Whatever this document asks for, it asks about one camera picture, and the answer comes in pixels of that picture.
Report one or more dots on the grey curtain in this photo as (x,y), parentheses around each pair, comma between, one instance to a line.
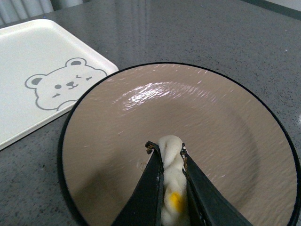
(16,10)

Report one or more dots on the beige plate black rim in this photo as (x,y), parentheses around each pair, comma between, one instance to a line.
(234,138)

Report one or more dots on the white bear tray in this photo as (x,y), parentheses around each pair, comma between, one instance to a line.
(44,70)

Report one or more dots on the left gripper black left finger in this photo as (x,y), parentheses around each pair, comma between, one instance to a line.
(145,204)

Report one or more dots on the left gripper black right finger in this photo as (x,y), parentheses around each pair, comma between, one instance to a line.
(207,206)

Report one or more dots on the white steamed bun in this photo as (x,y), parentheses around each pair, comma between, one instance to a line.
(175,202)

